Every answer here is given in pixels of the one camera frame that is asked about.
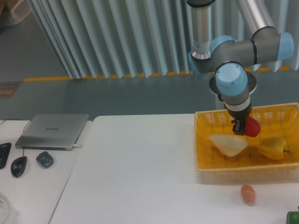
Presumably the black mouse cable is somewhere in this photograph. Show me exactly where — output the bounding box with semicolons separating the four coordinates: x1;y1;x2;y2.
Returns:
0;118;32;157

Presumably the dark grey small device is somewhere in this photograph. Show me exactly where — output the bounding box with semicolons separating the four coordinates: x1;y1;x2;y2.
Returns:
36;151;54;168

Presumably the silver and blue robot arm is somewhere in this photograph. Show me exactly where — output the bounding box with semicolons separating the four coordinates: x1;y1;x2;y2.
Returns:
187;0;294;137

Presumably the white folding screen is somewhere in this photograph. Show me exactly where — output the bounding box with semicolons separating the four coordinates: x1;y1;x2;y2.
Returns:
28;0;299;79

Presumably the yellow bell pepper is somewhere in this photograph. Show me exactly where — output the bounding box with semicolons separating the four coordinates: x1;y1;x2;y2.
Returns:
258;137;291;160

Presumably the brown cardboard box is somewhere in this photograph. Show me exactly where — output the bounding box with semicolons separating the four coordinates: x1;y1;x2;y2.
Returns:
0;0;32;27

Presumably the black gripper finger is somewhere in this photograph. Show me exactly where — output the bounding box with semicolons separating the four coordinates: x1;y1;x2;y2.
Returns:
233;119;246;135

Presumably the black computer mouse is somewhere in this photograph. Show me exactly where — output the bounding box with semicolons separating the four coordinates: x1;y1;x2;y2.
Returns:
11;156;28;178

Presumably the silver laptop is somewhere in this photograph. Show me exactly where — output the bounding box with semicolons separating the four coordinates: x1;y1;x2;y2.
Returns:
15;114;89;151

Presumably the brown egg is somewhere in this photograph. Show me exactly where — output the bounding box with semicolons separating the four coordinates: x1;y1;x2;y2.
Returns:
241;185;256;203

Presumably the green object at edge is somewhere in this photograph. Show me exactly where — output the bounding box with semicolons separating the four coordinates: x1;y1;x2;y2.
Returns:
286;211;299;224

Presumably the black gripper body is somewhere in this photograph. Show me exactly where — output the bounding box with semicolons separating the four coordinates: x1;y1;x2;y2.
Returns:
226;106;252;120

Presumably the yellow woven basket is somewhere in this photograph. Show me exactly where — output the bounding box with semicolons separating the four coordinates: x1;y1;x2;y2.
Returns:
194;103;299;173

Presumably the red bell pepper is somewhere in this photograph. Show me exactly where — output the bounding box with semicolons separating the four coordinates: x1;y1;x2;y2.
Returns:
244;116;261;137

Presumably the slice of white bread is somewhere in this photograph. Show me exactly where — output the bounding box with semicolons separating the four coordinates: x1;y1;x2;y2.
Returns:
208;133;249;157

